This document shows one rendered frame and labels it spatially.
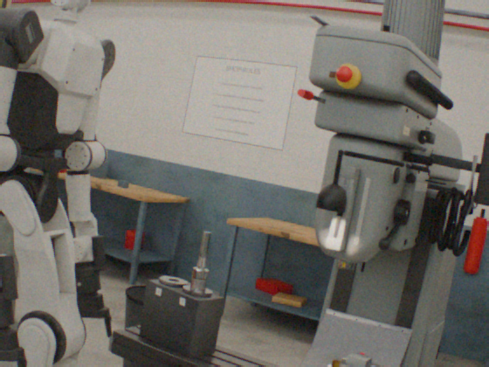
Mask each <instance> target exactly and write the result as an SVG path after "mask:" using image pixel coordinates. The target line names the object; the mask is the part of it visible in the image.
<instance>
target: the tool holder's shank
mask: <svg viewBox="0 0 489 367"><path fill-rule="evenodd" d="M211 234H212V232H203V240H202V245H201V250H200V255H199V259H198V262H197V264H196V265H197V268H198V269H200V270H205V268H206V267H207V258H208V252H209V248H210V239H211Z"/></svg>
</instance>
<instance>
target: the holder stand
mask: <svg viewBox="0 0 489 367"><path fill-rule="evenodd" d="M143 304H144V305H143V310H142V314H141V328H140V334H141V335H142V336H144V337H146V338H148V339H150V340H152V341H154V342H156V343H159V344H160V345H162V346H164V347H166V348H169V349H172V350H175V351H177V352H179V353H180V354H182V355H184V356H186V357H199V356H203V355H208V354H211V353H215V348H216V343H217V335H218V331H219V326H220V322H221V317H222V313H223V304H224V298H223V297H220V296H217V295H214V294H213V293H212V291H211V290H209V289H208V288H205V291H204V292H198V291H195V290H193V289H191V288H190V285H189V283H188V282H187V281H186V280H182V279H179V278H175V277H169V276H160V277H159V279H158V280H147V281H146V292H145V295H144V301H143Z"/></svg>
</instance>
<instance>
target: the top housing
mask: <svg viewBox="0 0 489 367"><path fill-rule="evenodd" d="M315 36H316V38H315V39H314V43H313V56H312V60H311V64H310V69H309V79H310V81H311V83H312V84H313V85H314V86H316V87H319V88H321V89H324V90H327V91H334V92H336V93H346V94H352V95H359V96H366V97H369V98H371V99H378V100H389V101H395V102H396V103H402V104H404V105H405V106H406V107H409V108H411V109H413V110H414V111H415V112H417V113H419V114H421V115H422V116H424V117H426V118H428V119H429V120H431V119H434V118H435V117H436V116H437V109H438V105H439V104H438V105H437V104H435V101H434V100H433V99H431V98H430V97H428V96H427V95H426V94H424V93H422V92H421V91H419V89H414V88H413V86H412V85H411V84H410V83H409V82H408V81H407V73H408V72H409V71H411V70H415V71H417V72H419V73H420V74H422V75H423V76H424V77H425V78H426V79H427V80H428V81H429V82H431V83H432V84H433V85H434V86H435V87H437V88H438V89H439V90H440V88H441V85H442V80H441V79H442V77H443V74H442V71H440V70H439V69H438V68H437V67H436V65H435V64H434V63H432V62H431V61H430V60H429V59H428V57H427V56H426V55H425V54H423V53H422V52H421V51H420V50H419V49H418V48H417V47H416V46H414V45H413V44H412V43H411V42H410V41H409V40H408V39H407V38H405V37H403V36H400V35H396V34H392V33H389V32H386V31H372V30H366V29H355V28H352V27H345V26H332V25H323V26H321V27H320V28H319V29H318V30H317V32H316V35H315ZM345 64H351V65H354V66H356V67H357V68H358V69H359V70H360V72H361V75H362V77H361V81H360V83H359V86H358V87H355V88H352V89H346V88H344V87H341V86H340V85H339V84H338V82H337V80H336V76H335V78H331V77H329V74H330V72H336V70H337V69H338V68H339V66H343V65H345Z"/></svg>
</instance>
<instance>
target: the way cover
mask: <svg viewBox="0 0 489 367"><path fill-rule="evenodd" d="M339 319H340V320H339ZM385 329H386V330H385ZM413 330H414V329H406V328H404V327H402V328H401V327H399V328H398V326H396V325H391V324H388V323H383V322H378V321H373V320H370V319H368V318H361V317H360V316H357V315H350V314H347V313H343V312H339V311H335V310H332V309H330V308H326V310H325V313H324V315H323V317H322V320H321V322H320V326H319V328H318V331H317V332H316V335H315V338H314V340H313V343H312V346H311V348H310V350H309V351H308V353H307V355H306V357H305V359H304V361H303V362H302V364H301V366H300V367H328V365H329V364H331V363H332V362H333V360H334V359H336V360H339V361H341V360H342V358H343V357H344V356H347V355H349V354H351V353H353V352H356V353H358V354H359V353H360V352H362V353H365V356H368V357H369V356H371V357H372V361H371V363H373V364H380V365H381V366H383V365H384V367H399V366H400V364H401V362H402V360H403V356H404V354H405V351H406V349H407V346H408V343H409V341H410V336H411V334H412V332H413ZM335 333H336V334H335ZM403 339H405V340H406V341H404V340H403ZM384 344H385V345H384ZM316 351H317V352H316ZM332 351H333V352H332ZM338 353H339V354H338ZM384 353H385V354H384ZM388 353H389V354H388ZM328 354H329V355H328ZM307 361H308V362H307Z"/></svg>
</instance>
